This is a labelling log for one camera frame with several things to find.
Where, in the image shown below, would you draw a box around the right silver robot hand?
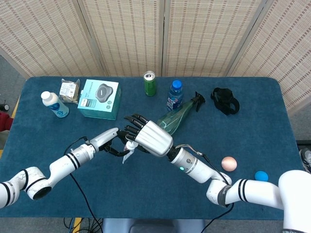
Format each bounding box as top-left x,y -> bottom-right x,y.
123,113 -> 173,158

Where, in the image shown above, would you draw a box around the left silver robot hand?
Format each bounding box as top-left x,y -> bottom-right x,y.
89,128 -> 132,157

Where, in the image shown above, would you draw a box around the white floral toothpaste tube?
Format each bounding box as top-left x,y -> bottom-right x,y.
122,142 -> 137,165

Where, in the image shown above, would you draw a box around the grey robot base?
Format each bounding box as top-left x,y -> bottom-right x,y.
101,218 -> 207,233

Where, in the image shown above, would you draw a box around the teal product box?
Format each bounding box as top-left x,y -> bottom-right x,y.
77,79 -> 123,121

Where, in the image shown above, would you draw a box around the green transparent spray bottle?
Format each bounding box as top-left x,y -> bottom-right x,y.
157,91 -> 206,135

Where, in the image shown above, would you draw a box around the blue-capped sports drink bottle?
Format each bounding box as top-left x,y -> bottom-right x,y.
166,80 -> 184,112

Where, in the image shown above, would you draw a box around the blue table cloth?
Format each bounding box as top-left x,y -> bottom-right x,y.
0,76 -> 311,221

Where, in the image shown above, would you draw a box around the green drink can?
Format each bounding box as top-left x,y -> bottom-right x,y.
143,70 -> 156,97

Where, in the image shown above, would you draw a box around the white milk drink bottle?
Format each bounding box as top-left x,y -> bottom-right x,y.
40,91 -> 70,119

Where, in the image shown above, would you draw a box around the clear snack packet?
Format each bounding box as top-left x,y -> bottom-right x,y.
59,78 -> 81,104

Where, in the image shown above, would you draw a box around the pink egg-shaped ball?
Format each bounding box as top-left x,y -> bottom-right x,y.
221,156 -> 238,172

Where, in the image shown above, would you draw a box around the red cloth item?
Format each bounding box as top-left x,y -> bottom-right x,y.
0,111 -> 12,132

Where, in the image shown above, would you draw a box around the bamboo folding screen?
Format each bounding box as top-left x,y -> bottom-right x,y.
0,0 -> 311,112

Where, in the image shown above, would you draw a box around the blue ball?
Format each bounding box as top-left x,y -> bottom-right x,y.
254,170 -> 269,182

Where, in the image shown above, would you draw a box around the grey sneaker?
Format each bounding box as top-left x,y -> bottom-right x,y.
299,148 -> 311,174

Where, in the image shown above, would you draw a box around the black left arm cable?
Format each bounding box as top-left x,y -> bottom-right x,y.
63,136 -> 104,233

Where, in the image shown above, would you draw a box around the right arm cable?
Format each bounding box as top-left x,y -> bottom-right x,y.
174,143 -> 235,233

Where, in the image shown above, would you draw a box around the black strap band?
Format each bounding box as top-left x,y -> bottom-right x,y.
210,87 -> 240,116

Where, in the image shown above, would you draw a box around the floor cables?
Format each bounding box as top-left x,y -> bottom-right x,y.
63,216 -> 103,233

